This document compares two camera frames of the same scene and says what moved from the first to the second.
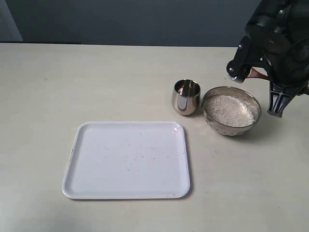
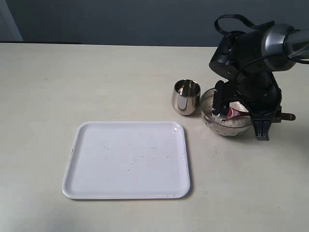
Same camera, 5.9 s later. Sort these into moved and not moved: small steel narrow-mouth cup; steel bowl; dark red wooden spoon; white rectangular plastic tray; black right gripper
Moved: dark red wooden spoon; black right gripper
Not moved: steel bowl; white rectangular plastic tray; small steel narrow-mouth cup
